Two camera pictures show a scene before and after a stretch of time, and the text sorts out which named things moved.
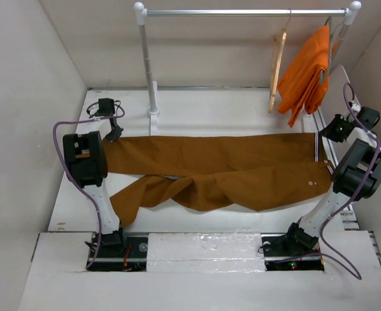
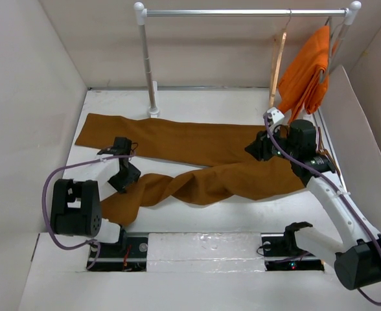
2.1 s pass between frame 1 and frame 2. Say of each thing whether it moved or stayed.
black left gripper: moved
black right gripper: moved
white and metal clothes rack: stayed
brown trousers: moved
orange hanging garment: stayed
